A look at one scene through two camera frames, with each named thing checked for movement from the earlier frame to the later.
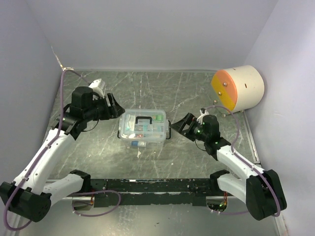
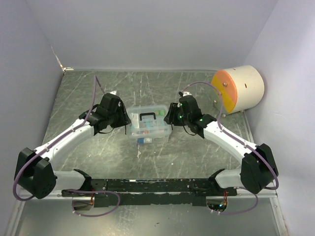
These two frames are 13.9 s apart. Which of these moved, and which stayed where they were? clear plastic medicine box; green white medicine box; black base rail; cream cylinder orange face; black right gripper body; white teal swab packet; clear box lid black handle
Moved: clear box lid black handle; green white medicine box; black right gripper body; clear plastic medicine box; white teal swab packet
Stayed: black base rail; cream cylinder orange face
